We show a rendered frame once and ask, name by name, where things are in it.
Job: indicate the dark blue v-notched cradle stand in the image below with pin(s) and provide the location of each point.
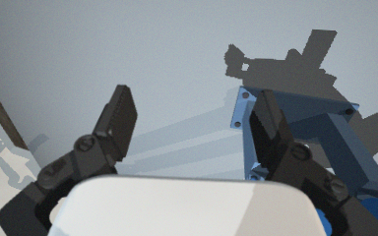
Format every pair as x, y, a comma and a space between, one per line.
314, 119

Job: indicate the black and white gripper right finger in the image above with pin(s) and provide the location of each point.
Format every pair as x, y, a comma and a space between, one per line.
291, 163

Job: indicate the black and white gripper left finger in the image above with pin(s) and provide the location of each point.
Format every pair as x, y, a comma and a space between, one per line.
27, 214

